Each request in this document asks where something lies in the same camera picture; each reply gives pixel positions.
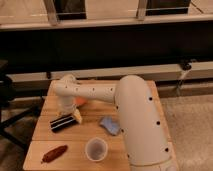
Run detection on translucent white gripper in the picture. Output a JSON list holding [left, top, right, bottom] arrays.
[[58, 96, 83, 124]]

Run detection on black white striped eraser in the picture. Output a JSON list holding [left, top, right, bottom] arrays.
[[50, 115, 77, 133]]

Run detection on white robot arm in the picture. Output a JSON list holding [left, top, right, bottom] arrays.
[[53, 75, 177, 171]]

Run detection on orange ceramic bowl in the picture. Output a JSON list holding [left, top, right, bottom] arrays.
[[75, 97, 87, 106]]

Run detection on white ceramic cup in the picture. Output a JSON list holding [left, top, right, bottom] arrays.
[[85, 137, 108, 162]]

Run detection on blue sponge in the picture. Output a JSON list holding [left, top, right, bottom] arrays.
[[99, 116, 120, 136]]

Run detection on red sausage toy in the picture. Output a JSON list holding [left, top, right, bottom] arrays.
[[41, 145, 68, 163]]

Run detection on black chair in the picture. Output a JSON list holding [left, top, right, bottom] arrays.
[[0, 59, 43, 150]]

